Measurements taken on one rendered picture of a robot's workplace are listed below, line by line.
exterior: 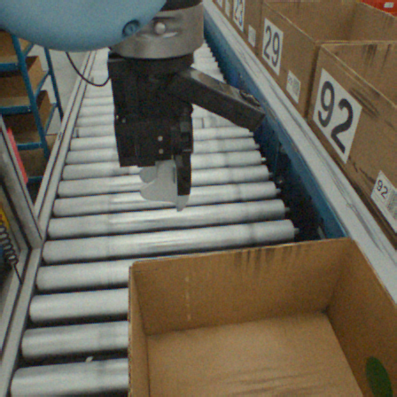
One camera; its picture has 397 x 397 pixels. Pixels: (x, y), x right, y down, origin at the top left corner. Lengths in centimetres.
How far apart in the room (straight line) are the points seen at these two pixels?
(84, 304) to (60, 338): 7
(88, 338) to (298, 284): 32
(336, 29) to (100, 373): 109
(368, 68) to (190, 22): 55
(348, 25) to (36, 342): 114
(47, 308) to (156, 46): 47
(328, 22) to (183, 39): 92
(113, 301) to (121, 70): 39
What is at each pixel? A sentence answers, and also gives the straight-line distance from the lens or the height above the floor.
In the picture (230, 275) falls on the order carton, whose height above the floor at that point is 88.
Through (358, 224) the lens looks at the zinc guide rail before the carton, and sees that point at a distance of 58.
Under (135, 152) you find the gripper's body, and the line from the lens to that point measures 41.
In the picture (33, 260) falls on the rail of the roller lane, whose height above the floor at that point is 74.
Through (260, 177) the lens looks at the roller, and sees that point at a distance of 89.
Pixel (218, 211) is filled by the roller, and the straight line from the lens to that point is 77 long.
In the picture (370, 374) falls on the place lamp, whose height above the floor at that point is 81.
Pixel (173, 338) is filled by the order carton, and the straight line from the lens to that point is 58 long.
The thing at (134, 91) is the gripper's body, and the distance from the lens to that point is 39.
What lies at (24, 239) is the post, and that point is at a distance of 76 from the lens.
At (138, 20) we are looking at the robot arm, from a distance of 17.
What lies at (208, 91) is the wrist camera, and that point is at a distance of 38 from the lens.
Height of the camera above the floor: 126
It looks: 40 degrees down
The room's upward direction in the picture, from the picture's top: straight up
